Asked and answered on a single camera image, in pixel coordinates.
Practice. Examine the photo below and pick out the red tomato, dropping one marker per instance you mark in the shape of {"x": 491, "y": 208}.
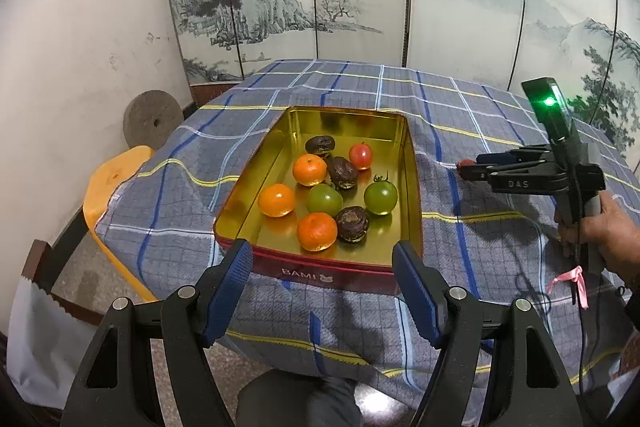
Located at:
{"x": 360, "y": 156}
{"x": 467, "y": 164}

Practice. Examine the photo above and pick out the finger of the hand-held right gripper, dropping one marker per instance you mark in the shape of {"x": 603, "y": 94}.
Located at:
{"x": 480, "y": 172}
{"x": 505, "y": 156}

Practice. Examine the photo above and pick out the pink ribbon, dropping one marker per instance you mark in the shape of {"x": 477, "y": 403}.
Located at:
{"x": 567, "y": 277}

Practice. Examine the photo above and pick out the round grey millstone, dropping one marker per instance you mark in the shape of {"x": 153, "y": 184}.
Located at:
{"x": 150, "y": 122}

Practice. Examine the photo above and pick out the person's patterned clothing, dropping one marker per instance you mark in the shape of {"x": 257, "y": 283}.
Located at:
{"x": 629, "y": 364}

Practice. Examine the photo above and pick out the red and gold tin box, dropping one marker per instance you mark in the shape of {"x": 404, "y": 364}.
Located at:
{"x": 320, "y": 274}

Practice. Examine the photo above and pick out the dark wrinkled passion fruit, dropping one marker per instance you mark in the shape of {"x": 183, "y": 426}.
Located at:
{"x": 320, "y": 145}
{"x": 352, "y": 224}
{"x": 342, "y": 172}

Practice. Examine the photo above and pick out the green tomato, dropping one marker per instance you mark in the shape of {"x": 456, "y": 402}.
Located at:
{"x": 381, "y": 198}
{"x": 325, "y": 200}

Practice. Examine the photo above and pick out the person's right hand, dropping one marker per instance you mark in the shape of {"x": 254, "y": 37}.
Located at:
{"x": 607, "y": 232}

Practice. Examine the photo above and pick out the orange mandarin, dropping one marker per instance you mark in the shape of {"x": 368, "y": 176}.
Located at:
{"x": 310, "y": 169}
{"x": 276, "y": 200}
{"x": 317, "y": 232}

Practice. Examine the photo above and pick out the person's right forearm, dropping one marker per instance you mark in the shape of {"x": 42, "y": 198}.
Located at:
{"x": 634, "y": 267}

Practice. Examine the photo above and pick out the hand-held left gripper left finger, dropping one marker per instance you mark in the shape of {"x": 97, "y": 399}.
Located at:
{"x": 227, "y": 297}

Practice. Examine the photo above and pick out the blue plaid tablecloth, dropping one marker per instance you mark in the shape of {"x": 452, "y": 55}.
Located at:
{"x": 475, "y": 247}

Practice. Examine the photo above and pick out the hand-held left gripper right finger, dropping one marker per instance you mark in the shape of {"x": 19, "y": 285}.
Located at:
{"x": 415, "y": 297}

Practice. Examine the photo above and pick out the white paper bag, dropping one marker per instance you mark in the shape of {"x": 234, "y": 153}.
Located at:
{"x": 50, "y": 347}

